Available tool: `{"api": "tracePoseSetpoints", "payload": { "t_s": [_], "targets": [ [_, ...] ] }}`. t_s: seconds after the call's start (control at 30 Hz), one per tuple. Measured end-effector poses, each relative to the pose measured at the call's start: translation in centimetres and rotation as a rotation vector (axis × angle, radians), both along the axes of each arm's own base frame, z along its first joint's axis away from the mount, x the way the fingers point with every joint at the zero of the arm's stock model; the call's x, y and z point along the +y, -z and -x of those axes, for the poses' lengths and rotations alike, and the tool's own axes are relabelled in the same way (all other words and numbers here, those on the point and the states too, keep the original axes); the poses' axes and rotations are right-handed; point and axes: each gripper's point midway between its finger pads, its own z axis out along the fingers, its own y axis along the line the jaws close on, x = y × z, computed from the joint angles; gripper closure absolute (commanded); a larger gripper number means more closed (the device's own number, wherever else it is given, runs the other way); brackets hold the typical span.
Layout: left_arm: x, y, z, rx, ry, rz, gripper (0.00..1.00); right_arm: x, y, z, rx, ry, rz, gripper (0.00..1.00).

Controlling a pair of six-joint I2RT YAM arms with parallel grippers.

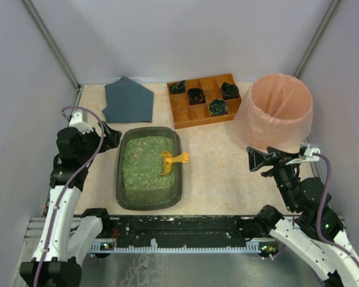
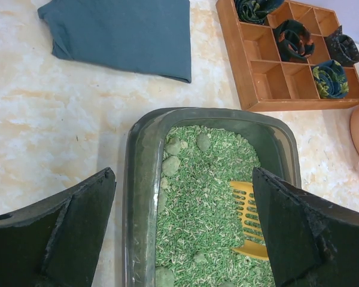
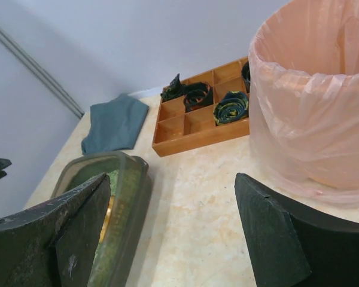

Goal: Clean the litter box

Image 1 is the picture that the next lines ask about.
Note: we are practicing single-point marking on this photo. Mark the rolled tie green pattern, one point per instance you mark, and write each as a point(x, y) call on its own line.
point(177, 87)

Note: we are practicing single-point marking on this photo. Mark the orange wooden compartment tray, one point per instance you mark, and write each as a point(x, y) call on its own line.
point(185, 115)

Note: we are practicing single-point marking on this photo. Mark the rolled tie yellow floral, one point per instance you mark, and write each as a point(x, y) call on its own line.
point(217, 107)

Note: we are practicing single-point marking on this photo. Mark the dark grey litter box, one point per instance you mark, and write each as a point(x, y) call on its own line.
point(154, 199)

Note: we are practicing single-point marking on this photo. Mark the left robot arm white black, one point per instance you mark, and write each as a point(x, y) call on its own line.
point(62, 248)

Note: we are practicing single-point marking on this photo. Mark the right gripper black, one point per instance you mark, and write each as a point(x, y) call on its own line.
point(271, 158)

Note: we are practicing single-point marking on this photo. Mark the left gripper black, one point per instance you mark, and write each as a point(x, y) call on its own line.
point(101, 137)

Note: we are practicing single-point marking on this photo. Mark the rolled tie dark grey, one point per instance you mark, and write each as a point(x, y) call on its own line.
point(229, 91)

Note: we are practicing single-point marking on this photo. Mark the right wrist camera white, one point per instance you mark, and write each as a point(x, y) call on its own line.
point(308, 153)

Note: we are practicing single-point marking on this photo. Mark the folded grey-blue cloth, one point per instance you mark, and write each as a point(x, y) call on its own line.
point(128, 102)

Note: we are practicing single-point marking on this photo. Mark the yellow litter scoop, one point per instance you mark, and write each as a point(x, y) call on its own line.
point(169, 160)

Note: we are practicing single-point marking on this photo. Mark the trash bin with pink bag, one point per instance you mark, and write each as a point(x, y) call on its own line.
point(276, 111)

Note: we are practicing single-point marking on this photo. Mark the green litter pellets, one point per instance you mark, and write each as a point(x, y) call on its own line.
point(143, 163)

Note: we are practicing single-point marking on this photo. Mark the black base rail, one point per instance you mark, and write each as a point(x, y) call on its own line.
point(218, 234)

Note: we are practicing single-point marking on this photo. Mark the rolled tie orange pattern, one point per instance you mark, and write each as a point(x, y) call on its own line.
point(196, 96)

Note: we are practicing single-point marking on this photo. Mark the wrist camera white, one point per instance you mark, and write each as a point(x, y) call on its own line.
point(308, 153)
point(79, 121)

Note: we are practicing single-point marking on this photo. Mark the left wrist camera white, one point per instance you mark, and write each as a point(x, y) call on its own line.
point(79, 121)

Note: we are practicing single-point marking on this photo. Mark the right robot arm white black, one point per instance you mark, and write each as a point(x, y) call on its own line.
point(317, 236)

